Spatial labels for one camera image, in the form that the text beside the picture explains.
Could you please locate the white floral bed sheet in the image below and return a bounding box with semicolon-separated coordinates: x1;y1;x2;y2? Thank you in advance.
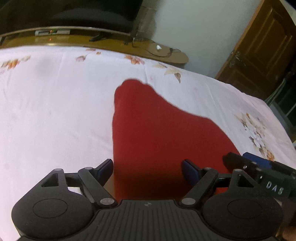
1;46;295;240

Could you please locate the black flat screen television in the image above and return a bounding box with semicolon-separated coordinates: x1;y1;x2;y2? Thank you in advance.
1;0;142;34

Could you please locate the silver set-top box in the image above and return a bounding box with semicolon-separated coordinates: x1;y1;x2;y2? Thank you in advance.
35;29;71;36

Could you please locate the red knitted garment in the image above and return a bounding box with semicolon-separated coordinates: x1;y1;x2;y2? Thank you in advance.
112;79;237;200

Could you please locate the brown wooden door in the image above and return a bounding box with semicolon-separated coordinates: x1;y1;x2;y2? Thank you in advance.
216;1;295;100

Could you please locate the person's hand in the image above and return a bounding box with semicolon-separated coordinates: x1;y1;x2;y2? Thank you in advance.
280;226;296;241

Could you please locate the wooden TV stand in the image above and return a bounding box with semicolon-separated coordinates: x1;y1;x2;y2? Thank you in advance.
1;26;189;66

